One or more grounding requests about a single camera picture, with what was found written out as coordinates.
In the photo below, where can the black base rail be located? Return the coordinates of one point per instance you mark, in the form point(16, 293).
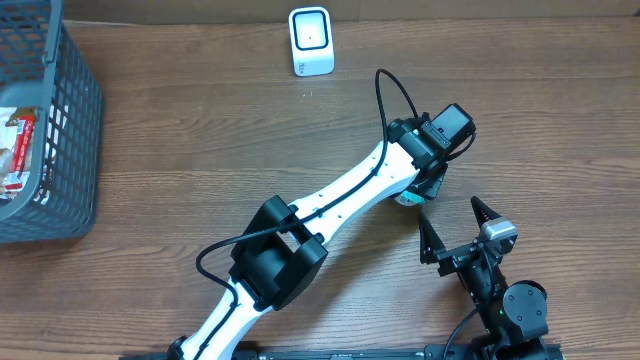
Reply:
point(429, 352)

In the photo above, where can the white barcode scanner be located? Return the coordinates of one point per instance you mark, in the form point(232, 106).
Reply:
point(311, 40)

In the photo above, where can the light green packet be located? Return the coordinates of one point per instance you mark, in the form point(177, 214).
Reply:
point(408, 198)

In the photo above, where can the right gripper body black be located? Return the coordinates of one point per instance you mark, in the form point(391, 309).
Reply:
point(461, 253)

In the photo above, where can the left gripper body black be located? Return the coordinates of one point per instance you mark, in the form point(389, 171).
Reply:
point(431, 185)

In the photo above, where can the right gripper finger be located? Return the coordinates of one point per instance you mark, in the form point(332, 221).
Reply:
point(431, 246)
point(482, 212)

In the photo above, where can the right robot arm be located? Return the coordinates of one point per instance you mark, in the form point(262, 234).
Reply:
point(513, 315)

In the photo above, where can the red snack bar wrapper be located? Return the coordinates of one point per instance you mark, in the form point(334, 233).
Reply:
point(17, 131)

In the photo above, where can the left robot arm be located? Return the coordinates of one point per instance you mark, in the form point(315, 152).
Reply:
point(285, 244)

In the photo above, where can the grey plastic mesh basket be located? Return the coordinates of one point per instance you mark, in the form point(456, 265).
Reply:
point(42, 69)

